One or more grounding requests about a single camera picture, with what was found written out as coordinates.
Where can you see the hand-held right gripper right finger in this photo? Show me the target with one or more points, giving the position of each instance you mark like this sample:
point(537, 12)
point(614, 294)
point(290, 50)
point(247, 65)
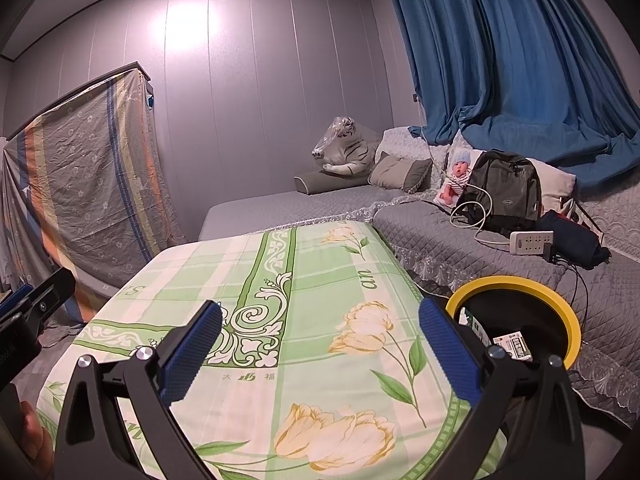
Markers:
point(450, 355)

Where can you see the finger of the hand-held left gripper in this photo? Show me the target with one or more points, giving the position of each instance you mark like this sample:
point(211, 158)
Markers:
point(52, 295)
point(15, 296)

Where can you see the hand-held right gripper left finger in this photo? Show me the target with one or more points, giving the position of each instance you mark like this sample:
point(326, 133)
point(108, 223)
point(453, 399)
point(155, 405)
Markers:
point(192, 355)

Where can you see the green tissue pack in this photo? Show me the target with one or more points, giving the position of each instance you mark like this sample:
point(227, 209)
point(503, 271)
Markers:
point(475, 327)

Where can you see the yellow-rimmed black bin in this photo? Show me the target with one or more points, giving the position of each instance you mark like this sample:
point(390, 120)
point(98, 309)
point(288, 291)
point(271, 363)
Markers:
point(505, 282)

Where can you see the person's left hand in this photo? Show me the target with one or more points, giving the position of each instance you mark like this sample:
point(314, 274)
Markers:
point(35, 440)

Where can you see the grey quilted bedspread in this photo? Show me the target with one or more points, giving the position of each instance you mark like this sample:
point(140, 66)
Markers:
point(430, 240)

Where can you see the green floral tablecloth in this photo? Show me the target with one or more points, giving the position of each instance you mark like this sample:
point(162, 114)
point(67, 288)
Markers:
point(310, 320)

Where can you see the striped bed sheet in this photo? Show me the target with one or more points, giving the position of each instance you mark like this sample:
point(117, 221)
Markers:
point(85, 175)

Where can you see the white power strip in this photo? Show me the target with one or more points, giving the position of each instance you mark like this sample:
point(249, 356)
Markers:
point(530, 242)

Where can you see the black power adapter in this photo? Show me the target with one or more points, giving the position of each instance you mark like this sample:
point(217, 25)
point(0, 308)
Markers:
point(552, 254)

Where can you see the grey mattress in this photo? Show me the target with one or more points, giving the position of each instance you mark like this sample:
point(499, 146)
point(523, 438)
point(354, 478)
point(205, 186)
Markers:
point(280, 210)

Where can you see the dark blue bag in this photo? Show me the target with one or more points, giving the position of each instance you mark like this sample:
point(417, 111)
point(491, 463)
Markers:
point(575, 240)

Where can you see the grey green backpack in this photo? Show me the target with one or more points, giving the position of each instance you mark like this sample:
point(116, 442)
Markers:
point(505, 190)

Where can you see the baby print pillow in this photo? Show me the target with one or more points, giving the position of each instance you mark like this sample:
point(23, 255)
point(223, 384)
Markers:
point(460, 175)

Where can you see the grey cushion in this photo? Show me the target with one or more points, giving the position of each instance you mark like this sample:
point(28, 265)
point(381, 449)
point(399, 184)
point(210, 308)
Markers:
point(400, 172)

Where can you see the plain white pillow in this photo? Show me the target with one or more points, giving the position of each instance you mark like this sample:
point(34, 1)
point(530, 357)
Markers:
point(555, 177)

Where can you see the grey bolster pillow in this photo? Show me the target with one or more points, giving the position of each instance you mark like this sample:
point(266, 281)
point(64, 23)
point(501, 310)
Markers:
point(325, 184)

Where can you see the white quilted pillow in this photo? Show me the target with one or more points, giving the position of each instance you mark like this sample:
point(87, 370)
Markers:
point(405, 140)

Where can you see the white tiger plush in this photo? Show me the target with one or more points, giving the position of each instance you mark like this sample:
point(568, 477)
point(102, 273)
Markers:
point(345, 147)

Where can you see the blue curtain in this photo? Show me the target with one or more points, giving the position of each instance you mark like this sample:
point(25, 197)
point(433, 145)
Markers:
point(500, 50)

